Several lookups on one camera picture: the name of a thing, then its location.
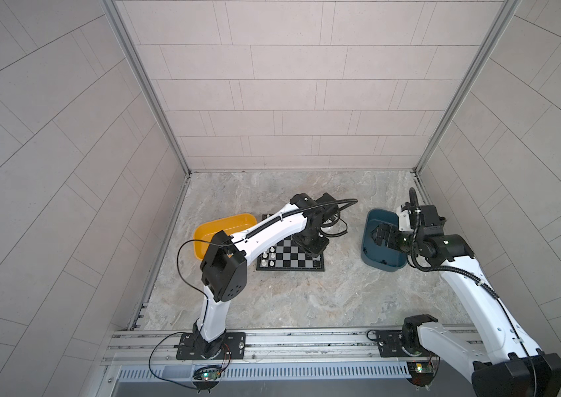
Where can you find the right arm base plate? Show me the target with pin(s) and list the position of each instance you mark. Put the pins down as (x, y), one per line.
(398, 343)

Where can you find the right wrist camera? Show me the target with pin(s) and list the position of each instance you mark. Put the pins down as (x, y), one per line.
(404, 223)

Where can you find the aluminium mounting rail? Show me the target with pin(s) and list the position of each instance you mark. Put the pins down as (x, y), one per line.
(262, 345)

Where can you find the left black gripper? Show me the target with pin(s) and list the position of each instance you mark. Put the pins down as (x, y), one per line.
(316, 250)

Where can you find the left green circuit board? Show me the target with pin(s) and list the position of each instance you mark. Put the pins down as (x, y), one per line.
(207, 374)

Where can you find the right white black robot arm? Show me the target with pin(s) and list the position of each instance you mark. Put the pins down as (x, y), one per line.
(508, 363)

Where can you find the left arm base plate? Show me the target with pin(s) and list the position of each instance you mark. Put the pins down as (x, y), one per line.
(229, 345)

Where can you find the teal plastic bin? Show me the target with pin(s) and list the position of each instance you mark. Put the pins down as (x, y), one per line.
(380, 256)

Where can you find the ventilation grille strip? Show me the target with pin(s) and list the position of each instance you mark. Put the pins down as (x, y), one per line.
(274, 371)

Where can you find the black white chessboard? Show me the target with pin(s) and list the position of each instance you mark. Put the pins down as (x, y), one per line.
(287, 256)

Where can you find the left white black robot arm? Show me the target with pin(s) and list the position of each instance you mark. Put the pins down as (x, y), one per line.
(224, 267)

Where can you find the right circuit board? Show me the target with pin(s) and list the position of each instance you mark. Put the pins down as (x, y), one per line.
(421, 373)

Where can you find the yellow plastic tray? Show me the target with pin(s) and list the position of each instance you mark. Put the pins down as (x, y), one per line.
(230, 225)

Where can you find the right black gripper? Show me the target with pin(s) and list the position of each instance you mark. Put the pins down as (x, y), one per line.
(389, 240)

